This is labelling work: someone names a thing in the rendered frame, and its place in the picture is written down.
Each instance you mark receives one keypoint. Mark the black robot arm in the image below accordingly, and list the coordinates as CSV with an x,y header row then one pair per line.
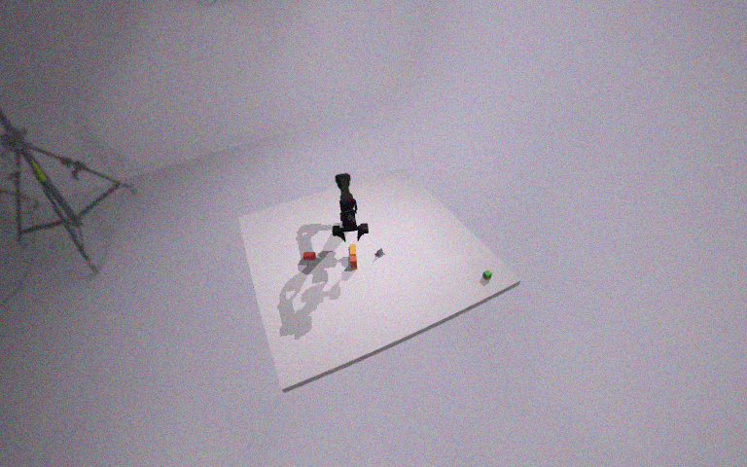
x,y
346,203

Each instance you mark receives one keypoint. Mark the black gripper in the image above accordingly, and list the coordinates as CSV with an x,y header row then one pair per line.
x,y
362,229

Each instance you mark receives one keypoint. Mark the orange bar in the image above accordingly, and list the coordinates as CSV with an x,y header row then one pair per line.
x,y
353,259

